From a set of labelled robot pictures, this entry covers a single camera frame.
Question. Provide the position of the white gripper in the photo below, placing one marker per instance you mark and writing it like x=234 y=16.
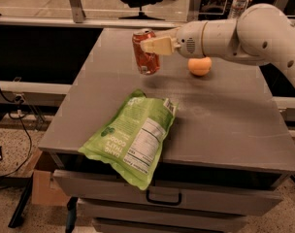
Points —
x=188 y=40

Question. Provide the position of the red coke can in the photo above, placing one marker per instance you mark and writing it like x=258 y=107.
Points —
x=147 y=63

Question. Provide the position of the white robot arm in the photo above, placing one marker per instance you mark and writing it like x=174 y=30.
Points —
x=262 y=34

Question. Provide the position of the orange fruit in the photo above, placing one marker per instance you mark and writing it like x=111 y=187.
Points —
x=199 y=66

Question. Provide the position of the clear plastic water bottle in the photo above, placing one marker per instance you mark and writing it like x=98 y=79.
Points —
x=237 y=8

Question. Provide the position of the green snack bag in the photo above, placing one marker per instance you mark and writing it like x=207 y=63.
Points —
x=132 y=140

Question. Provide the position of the grey top drawer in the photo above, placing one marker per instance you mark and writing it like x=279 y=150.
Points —
x=220 y=199

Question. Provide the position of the grey drawer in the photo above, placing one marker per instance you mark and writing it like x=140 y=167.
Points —
x=220 y=199
x=115 y=226
x=162 y=216

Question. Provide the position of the cardboard box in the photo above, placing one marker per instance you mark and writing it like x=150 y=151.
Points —
x=45 y=190

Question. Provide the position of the black drawer handle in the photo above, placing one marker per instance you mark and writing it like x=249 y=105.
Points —
x=164 y=200

